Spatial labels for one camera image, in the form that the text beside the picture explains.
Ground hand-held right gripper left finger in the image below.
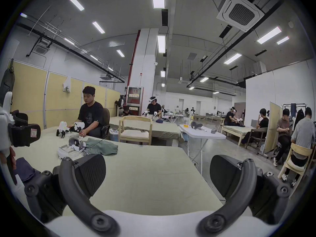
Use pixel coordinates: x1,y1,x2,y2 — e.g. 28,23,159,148
24,154,121,236

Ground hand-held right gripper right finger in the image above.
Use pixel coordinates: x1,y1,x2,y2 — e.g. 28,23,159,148
196,155,293,236

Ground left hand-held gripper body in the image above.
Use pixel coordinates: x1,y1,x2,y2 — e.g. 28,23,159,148
0,92,14,152

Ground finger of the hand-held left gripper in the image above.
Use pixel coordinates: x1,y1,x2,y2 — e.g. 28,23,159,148
11,110,29,125
9,124,41,147

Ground person's left hand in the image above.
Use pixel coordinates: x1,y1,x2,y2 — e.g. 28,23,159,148
0,147,16,166

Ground dark blue garment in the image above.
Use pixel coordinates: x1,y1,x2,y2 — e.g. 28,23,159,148
13,157,42,183

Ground dark hanging bag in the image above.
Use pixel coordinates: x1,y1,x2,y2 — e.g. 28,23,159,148
0,67,15,105

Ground spare hand-held gripper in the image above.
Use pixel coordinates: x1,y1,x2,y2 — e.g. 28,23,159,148
56,121,70,139

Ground grey and white headset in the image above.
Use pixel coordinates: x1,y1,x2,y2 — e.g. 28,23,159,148
68,136,87,152

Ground grey-green garment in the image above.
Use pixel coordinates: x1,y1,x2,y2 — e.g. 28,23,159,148
83,138,119,156

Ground white folding table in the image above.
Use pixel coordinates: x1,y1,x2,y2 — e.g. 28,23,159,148
179,118,226,175

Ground black office chair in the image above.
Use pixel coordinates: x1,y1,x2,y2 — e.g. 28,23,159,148
100,108,111,140

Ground wooden chair with pale seat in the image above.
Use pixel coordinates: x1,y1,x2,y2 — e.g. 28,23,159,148
118,116,153,145

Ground black clothes rack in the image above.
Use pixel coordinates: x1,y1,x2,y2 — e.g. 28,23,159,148
283,103,308,123

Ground red fire cabinet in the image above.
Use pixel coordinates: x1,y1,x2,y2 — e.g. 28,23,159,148
126,86,144,119

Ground wooden frame bed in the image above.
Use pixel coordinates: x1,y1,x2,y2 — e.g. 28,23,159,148
220,124,258,146

